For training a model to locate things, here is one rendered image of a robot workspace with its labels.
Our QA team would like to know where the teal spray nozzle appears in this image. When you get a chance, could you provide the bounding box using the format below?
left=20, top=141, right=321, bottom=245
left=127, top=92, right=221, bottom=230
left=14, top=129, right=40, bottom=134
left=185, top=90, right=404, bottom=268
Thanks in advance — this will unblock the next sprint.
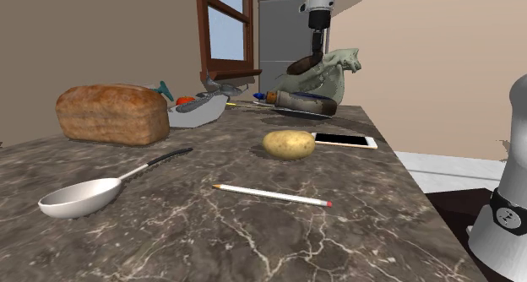
left=153, top=80, right=175, bottom=102

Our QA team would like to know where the yellow pen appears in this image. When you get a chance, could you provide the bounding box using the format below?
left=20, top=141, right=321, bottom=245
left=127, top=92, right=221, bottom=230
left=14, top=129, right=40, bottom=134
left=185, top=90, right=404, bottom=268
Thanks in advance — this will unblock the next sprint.
left=225, top=101, right=274, bottom=109

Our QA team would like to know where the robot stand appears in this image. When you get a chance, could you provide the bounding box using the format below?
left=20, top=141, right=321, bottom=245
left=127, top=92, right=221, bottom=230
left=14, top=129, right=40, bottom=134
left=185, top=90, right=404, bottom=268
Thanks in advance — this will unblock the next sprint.
left=425, top=187, right=502, bottom=282

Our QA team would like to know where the grey refrigerator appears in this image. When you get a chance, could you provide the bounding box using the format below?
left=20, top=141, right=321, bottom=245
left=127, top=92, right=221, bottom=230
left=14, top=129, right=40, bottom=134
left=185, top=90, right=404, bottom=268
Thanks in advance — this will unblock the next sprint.
left=258, top=0, right=330, bottom=95

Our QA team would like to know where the white pencil with red eraser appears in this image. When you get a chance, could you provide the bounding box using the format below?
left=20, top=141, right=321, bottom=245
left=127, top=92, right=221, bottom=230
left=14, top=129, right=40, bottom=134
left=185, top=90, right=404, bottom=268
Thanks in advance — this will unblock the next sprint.
left=211, top=183, right=334, bottom=209

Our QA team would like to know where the grey tray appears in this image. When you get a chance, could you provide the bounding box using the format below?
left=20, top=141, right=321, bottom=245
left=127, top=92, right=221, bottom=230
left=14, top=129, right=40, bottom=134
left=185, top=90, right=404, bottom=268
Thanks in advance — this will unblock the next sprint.
left=167, top=93, right=230, bottom=129

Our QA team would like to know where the white phone with black screen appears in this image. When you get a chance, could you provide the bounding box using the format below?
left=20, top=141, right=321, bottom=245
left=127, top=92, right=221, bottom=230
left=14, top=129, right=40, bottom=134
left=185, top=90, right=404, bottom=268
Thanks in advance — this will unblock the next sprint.
left=310, top=131, right=379, bottom=150

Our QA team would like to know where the grey-green figure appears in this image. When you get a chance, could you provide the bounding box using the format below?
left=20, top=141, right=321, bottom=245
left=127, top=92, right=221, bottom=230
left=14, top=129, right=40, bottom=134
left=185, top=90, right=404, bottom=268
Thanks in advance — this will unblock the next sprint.
left=269, top=47, right=362, bottom=106

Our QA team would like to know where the white pan with black handle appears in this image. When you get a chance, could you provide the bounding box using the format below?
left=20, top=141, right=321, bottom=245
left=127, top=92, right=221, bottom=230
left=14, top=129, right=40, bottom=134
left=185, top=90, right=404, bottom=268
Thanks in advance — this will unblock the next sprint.
left=37, top=147, right=194, bottom=220

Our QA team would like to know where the brown framed window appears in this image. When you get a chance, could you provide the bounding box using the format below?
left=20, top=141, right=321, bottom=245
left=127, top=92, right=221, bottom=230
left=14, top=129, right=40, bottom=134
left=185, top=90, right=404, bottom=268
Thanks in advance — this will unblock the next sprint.
left=194, top=0, right=264, bottom=83

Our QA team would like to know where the grey metal tool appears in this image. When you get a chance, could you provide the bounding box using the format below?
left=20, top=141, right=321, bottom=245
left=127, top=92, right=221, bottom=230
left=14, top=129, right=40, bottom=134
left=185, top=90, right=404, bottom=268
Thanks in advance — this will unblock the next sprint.
left=176, top=73, right=249, bottom=114

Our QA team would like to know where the brown oval thing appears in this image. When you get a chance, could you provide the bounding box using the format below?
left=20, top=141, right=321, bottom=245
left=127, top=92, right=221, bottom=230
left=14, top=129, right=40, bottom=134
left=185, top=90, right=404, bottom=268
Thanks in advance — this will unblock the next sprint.
left=286, top=53, right=324, bottom=76

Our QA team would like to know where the yellow potato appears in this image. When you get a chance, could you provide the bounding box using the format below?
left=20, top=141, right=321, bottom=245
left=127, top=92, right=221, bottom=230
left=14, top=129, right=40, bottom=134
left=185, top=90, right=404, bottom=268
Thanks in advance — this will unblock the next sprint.
left=262, top=129, right=317, bottom=161

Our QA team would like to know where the brown bottle with blue cap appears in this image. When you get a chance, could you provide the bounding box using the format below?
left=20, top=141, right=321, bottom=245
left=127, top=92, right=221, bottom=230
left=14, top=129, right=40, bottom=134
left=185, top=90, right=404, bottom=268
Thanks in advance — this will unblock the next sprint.
left=253, top=89, right=339, bottom=117

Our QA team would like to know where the brown bread loaf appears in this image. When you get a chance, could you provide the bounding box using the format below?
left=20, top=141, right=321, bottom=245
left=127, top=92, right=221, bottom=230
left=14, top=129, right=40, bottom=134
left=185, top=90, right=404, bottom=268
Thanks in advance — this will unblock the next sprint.
left=55, top=83, right=171, bottom=147

